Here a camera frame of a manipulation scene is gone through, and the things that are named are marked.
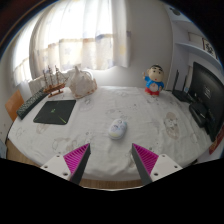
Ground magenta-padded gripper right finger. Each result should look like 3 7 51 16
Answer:
131 143 184 186

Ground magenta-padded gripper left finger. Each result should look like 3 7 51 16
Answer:
40 143 92 186

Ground white cartoon-print computer mouse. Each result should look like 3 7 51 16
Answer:
108 118 128 140

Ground black mouse pad green lines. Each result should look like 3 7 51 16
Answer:
32 99 77 126

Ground white printed tablecloth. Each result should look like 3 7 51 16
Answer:
7 85 214 183

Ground red flat item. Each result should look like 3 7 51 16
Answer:
208 128 224 155

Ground small black device box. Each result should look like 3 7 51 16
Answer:
188 101 209 128

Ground black computer keyboard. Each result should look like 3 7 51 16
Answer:
16 87 49 120

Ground black router with antennas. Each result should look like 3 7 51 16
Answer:
171 69 194 103

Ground orange wooden chair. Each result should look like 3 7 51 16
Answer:
4 89 25 123

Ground wooden model sailing ship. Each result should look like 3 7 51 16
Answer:
42 65 69 98

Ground cartoon boy figurine red blue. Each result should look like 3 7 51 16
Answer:
142 64 166 97

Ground white radiator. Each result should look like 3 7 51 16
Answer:
28 78 46 96

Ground black computer monitor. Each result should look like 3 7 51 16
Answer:
191 61 224 143

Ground white sheer curtain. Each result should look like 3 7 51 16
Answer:
13 0 132 86

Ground white wall shelf unit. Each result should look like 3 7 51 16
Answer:
166 6 223 91

